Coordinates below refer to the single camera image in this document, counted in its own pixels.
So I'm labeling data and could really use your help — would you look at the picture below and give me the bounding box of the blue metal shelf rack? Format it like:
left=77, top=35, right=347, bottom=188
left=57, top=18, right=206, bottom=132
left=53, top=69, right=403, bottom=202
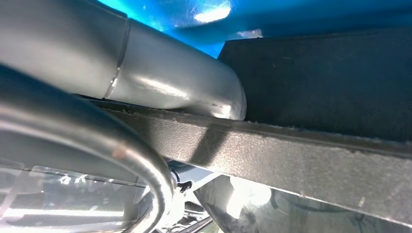
left=96, top=0, right=412, bottom=59

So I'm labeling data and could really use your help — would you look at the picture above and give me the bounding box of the white car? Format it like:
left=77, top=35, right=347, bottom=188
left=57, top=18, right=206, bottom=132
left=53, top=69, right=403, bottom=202
left=167, top=161, right=412, bottom=233

